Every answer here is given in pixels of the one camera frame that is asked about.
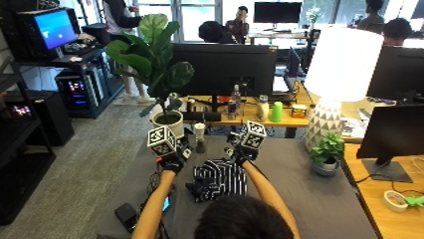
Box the person's right hand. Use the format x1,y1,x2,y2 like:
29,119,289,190
225,130,261,167

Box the person's left hand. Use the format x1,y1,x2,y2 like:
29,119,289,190
157,132,197,175

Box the white black grinder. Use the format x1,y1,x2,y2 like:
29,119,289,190
194,121,209,154

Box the white marker cube right glove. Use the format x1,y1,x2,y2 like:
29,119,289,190
237,119,269,151

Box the white marker cube glove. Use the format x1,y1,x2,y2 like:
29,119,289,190
146,124,180,157
237,119,269,151

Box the white marker cube left glove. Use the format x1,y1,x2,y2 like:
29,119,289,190
146,124,180,157

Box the white plant pot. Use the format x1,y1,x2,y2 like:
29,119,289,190
150,110,186,139

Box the blue drink can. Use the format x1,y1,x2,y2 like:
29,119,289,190
225,99,238,120

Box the white squeeze bottle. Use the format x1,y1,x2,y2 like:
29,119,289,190
254,94,270,123

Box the black white striped cloth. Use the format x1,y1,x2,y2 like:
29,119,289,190
185,158,249,204

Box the clear plastic bottle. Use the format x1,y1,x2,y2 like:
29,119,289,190
230,84,243,118

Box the wooden desk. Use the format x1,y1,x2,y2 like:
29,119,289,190
185,81,376,139

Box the yellow small box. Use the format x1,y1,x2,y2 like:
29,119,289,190
290,104,309,120

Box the phone with lit screen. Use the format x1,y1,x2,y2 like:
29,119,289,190
161,195,173,213

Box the white grey patterned lamp base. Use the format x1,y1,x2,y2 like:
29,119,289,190
303,98,346,153

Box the small green potted plant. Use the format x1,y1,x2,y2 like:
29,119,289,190
309,131,346,166

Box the black desk monitor back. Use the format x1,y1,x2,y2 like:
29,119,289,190
172,42,279,122

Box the grey round plant pot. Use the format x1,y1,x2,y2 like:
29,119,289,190
311,157,342,177

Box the black phone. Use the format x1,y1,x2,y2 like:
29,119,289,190
113,202,141,234

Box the large leafy green plant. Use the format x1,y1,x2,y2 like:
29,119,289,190
104,13,197,118

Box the computer tower with lights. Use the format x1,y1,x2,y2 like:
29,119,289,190
53,70,99,111

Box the black metal rack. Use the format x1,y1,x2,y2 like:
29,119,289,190
10,46,127,120

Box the white lamp shade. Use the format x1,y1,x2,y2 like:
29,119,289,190
303,27,386,104

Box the black monitor with stand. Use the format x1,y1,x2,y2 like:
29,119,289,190
355,104,424,184

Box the black shelf unit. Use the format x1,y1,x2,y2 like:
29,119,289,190
0,53,59,227

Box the distant black monitor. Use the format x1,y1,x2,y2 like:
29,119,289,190
251,1,303,31

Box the white tape roll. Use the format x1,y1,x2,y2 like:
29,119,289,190
382,189,410,213

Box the white flowers in vase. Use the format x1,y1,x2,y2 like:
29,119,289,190
305,7,323,31

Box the black monitor behind lamp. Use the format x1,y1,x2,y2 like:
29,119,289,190
366,45,424,104

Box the green plastic clip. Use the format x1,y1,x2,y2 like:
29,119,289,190
404,195,424,208

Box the monitor with blue screen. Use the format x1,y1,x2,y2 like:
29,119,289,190
15,7,83,61

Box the black cable on desk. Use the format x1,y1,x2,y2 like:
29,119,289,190
354,155,424,197

